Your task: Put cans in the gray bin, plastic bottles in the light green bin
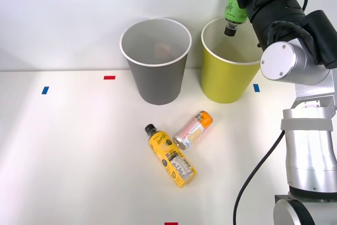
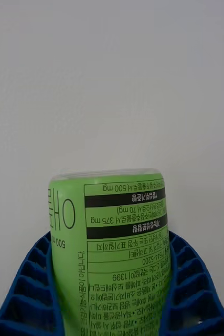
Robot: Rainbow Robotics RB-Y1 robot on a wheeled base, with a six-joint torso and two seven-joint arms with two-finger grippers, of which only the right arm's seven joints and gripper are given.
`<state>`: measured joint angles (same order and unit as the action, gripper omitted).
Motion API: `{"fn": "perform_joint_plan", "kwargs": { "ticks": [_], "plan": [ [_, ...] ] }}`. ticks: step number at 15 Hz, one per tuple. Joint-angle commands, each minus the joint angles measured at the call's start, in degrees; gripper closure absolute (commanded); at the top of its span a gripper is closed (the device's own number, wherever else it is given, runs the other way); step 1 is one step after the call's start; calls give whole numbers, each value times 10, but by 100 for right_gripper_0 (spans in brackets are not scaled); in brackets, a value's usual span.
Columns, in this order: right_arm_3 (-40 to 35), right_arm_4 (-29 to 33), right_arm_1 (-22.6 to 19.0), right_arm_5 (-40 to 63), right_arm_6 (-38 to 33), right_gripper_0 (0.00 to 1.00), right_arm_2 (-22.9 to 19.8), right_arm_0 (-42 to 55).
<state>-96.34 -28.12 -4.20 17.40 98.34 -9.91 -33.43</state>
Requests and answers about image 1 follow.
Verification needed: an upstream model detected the green plastic bottle black cap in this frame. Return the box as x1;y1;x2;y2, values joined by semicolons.
223;0;250;37

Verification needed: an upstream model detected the yellow-green plastic waste bin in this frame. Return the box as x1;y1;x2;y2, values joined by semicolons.
201;16;264;104

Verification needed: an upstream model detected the grey plastic waste bin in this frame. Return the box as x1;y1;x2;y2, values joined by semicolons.
119;18;192;106

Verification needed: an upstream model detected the orange and white drink can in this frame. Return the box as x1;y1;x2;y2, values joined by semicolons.
172;110;213;151

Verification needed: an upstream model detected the yellow plastic bottle black cap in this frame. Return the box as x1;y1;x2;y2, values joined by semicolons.
144;123;198;189

